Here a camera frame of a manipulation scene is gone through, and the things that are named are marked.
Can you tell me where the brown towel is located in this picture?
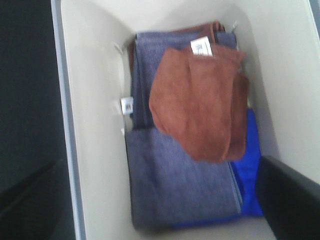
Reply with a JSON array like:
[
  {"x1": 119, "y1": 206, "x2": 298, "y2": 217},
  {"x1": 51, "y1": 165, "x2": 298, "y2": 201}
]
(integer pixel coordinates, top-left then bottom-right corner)
[
  {"x1": 149, "y1": 44, "x2": 249, "y2": 163},
  {"x1": 127, "y1": 20, "x2": 225, "y2": 69}
]

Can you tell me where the grey folded towel front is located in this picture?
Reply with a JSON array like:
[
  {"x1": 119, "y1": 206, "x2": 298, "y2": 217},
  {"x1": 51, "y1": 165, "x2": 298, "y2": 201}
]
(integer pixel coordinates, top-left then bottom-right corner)
[{"x1": 125, "y1": 128, "x2": 243, "y2": 229}]

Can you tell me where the brown towel at bin back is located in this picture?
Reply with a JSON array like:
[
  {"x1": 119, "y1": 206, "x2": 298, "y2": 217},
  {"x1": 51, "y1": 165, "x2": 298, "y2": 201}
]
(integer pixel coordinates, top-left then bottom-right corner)
[{"x1": 127, "y1": 20, "x2": 225, "y2": 69}]

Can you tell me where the black tablecloth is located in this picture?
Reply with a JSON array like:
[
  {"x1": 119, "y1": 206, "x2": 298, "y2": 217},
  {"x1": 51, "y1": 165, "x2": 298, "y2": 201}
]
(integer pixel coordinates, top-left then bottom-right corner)
[{"x1": 0, "y1": 0, "x2": 68, "y2": 194}]

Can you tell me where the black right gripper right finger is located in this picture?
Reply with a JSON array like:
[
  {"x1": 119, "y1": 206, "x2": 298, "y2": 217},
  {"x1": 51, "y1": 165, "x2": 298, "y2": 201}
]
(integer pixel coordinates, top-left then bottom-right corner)
[{"x1": 256, "y1": 156, "x2": 320, "y2": 240}]

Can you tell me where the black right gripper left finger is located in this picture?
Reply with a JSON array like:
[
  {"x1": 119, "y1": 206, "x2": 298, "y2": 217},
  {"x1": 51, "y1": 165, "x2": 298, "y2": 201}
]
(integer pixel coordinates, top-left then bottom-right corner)
[{"x1": 0, "y1": 159, "x2": 75, "y2": 240}]

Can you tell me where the grey folded towel back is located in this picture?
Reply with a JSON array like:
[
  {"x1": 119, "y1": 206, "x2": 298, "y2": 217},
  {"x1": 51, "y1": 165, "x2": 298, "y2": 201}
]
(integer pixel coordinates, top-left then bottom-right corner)
[{"x1": 119, "y1": 31, "x2": 238, "y2": 131}]

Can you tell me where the blue folded towel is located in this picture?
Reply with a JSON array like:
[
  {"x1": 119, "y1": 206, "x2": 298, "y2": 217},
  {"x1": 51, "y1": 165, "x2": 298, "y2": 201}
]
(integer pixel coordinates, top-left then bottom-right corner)
[{"x1": 172, "y1": 108, "x2": 264, "y2": 229}]

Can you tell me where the grey folded towel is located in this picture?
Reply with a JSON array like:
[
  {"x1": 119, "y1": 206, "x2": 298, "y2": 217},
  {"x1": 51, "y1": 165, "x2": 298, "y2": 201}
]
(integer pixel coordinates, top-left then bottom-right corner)
[
  {"x1": 119, "y1": 31, "x2": 238, "y2": 131},
  {"x1": 125, "y1": 128, "x2": 243, "y2": 229}
]

